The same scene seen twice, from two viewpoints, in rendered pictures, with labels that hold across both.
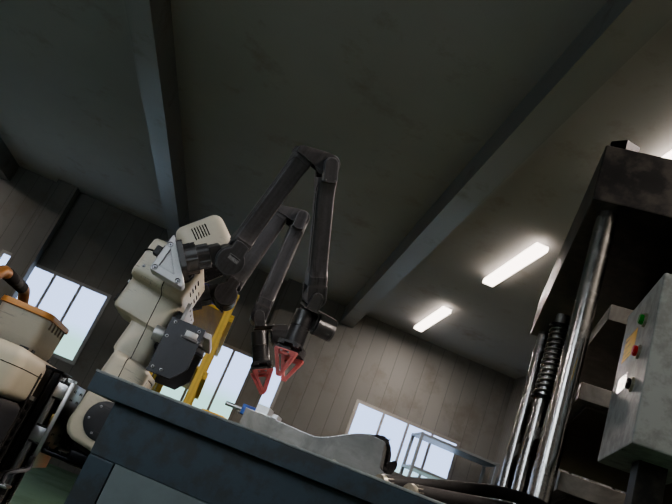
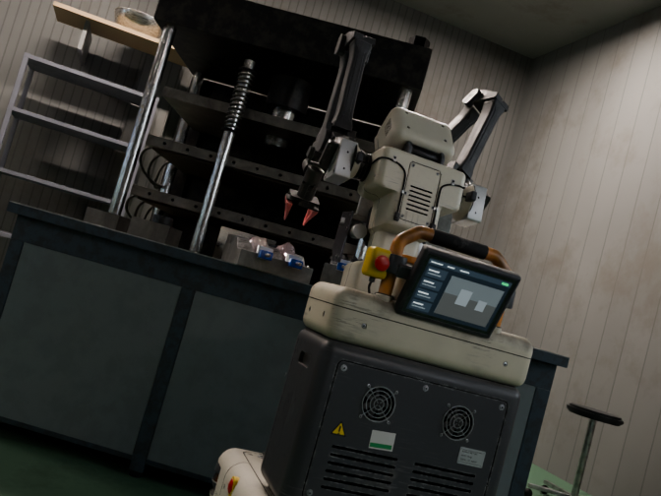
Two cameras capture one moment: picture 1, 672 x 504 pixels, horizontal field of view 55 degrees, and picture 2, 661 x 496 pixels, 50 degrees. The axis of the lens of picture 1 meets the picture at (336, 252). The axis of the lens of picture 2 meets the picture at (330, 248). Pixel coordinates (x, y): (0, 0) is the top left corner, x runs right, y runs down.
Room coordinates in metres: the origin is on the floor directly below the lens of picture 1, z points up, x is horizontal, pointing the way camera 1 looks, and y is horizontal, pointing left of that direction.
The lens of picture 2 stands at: (2.58, 2.40, 0.78)
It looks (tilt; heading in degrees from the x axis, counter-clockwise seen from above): 4 degrees up; 256
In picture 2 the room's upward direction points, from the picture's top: 16 degrees clockwise
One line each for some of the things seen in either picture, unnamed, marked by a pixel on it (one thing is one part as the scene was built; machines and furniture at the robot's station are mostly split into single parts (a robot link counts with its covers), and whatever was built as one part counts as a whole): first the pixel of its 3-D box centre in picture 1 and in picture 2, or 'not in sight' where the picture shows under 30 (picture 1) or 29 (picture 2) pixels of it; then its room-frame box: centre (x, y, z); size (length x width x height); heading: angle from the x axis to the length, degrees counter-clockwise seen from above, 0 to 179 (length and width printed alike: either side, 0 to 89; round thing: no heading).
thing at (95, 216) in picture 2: not in sight; (108, 220); (2.76, -0.51, 0.83); 0.17 x 0.13 x 0.06; 74
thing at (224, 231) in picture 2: not in sight; (251, 254); (2.09, -1.13, 0.87); 0.50 x 0.27 x 0.17; 74
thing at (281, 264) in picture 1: (279, 268); (337, 100); (2.13, 0.16, 1.40); 0.11 x 0.06 x 0.43; 3
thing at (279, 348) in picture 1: (285, 360); not in sight; (1.80, 0.02, 1.05); 0.07 x 0.07 x 0.09; 74
